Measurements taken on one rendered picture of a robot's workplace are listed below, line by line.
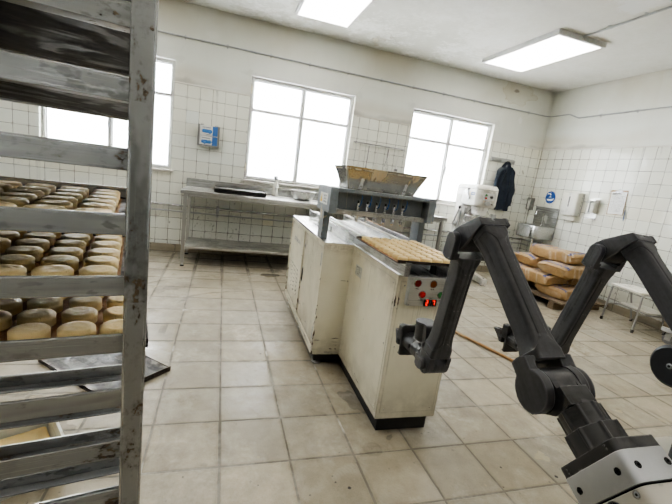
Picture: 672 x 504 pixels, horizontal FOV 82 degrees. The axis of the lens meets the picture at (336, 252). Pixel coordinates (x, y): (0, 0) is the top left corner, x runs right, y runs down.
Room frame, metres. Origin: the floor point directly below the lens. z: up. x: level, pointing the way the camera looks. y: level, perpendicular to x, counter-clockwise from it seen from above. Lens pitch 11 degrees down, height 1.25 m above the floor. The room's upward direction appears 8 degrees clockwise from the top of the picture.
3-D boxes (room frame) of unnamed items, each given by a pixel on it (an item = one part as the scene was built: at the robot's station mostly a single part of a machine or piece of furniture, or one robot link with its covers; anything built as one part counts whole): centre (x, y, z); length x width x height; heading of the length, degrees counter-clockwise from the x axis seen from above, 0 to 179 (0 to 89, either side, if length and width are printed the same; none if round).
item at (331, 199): (2.60, -0.22, 1.01); 0.72 x 0.33 x 0.34; 107
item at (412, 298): (1.77, -0.47, 0.77); 0.24 x 0.04 x 0.14; 107
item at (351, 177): (2.60, -0.22, 1.25); 0.56 x 0.29 x 0.14; 107
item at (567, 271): (4.89, -3.01, 0.47); 0.72 x 0.42 x 0.17; 113
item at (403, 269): (2.67, -0.05, 0.87); 2.01 x 0.03 x 0.07; 17
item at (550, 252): (5.12, -2.97, 0.62); 0.72 x 0.42 x 0.17; 24
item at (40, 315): (0.57, 0.46, 0.96); 0.05 x 0.05 x 0.02
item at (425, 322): (1.07, -0.30, 0.80); 0.12 x 0.09 x 0.12; 15
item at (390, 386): (2.12, -0.36, 0.45); 0.70 x 0.34 x 0.90; 17
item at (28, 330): (0.52, 0.43, 0.96); 0.05 x 0.05 x 0.02
